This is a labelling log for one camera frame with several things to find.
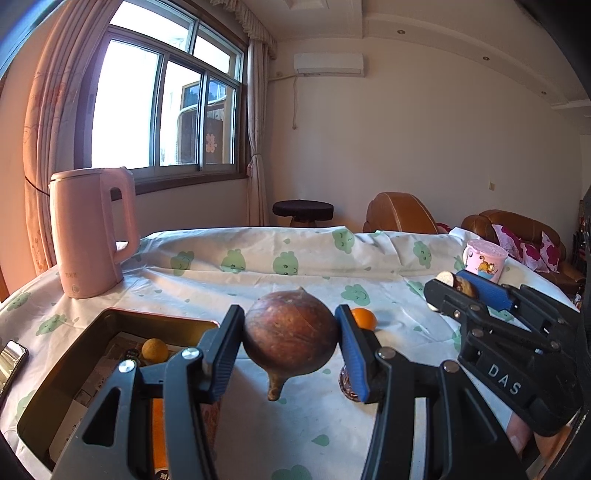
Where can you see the dark round stool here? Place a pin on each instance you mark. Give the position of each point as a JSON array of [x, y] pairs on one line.
[[302, 210]]

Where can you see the small smooth orange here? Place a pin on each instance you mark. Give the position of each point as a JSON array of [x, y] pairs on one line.
[[365, 319]]

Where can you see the magenta floral cushion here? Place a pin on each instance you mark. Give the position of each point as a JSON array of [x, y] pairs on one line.
[[508, 242], [542, 254]]

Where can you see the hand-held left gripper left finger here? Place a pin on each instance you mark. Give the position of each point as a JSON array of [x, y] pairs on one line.
[[228, 351]]

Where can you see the beige curtain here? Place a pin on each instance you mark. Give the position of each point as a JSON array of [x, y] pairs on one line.
[[258, 138]]

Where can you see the gold tin box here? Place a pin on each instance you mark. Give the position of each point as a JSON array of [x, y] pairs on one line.
[[51, 387]]

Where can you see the brown cylinder with white end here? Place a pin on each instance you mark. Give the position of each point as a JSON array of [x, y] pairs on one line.
[[464, 286]]

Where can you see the sliding window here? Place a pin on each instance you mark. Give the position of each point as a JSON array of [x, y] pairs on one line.
[[138, 106]]

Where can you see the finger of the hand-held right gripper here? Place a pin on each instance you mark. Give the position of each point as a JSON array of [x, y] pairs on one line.
[[494, 291], [448, 300]]

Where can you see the brown round fruit with stem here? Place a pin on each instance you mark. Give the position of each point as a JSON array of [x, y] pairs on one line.
[[291, 337]]

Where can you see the white air conditioner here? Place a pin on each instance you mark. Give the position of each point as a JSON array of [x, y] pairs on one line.
[[329, 63]]

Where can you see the silver phone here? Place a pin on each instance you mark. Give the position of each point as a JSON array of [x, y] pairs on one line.
[[10, 364]]

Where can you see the pink patterned curtain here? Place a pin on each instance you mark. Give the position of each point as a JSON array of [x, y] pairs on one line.
[[46, 115]]

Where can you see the person's right hand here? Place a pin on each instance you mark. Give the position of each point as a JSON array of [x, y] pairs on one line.
[[519, 434]]

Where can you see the white tablecloth with green prints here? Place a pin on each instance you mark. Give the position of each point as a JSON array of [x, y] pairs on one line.
[[258, 286]]

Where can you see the printed paper leaflets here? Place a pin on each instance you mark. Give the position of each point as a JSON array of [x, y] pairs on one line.
[[83, 406]]

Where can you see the pink cartoon cup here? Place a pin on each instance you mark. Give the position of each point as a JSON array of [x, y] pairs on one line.
[[485, 261]]

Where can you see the pink electric kettle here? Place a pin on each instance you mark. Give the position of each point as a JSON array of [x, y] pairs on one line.
[[87, 230]]

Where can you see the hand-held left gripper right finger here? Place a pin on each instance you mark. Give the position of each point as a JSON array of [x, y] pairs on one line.
[[353, 356]]

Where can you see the brown leather chair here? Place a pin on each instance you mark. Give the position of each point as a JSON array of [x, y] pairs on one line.
[[399, 214]]

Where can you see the brown leather sofa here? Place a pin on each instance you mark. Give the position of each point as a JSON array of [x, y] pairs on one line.
[[480, 224]]

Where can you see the small yellow fruit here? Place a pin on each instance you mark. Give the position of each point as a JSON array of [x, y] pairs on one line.
[[155, 350]]

